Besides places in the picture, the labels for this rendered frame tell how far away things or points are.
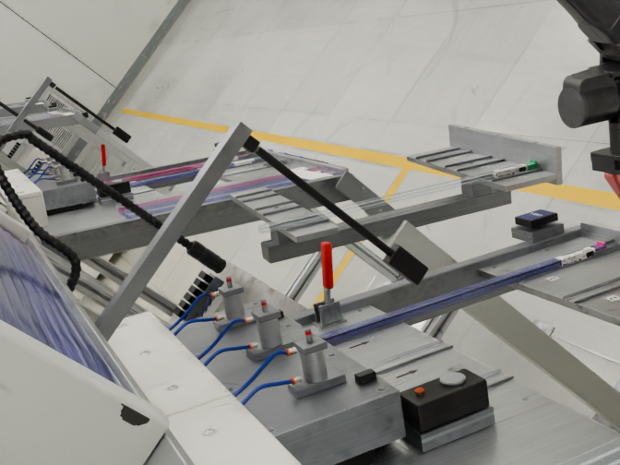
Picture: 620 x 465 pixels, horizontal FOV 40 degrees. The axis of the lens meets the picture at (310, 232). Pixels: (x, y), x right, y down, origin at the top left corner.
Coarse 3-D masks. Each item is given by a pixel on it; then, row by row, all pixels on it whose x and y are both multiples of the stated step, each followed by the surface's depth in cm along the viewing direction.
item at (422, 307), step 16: (512, 272) 115; (528, 272) 114; (464, 288) 112; (480, 288) 111; (496, 288) 113; (416, 304) 109; (432, 304) 109; (448, 304) 110; (368, 320) 106; (384, 320) 106; (336, 336) 104; (352, 336) 105
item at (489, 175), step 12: (528, 168) 145; (456, 180) 141; (468, 180) 141; (480, 180) 142; (408, 192) 138; (420, 192) 138; (432, 192) 139; (348, 204) 135; (360, 204) 135; (372, 204) 136; (384, 204) 136; (300, 216) 132; (312, 216) 132; (324, 216) 133; (264, 228) 129; (276, 228) 130
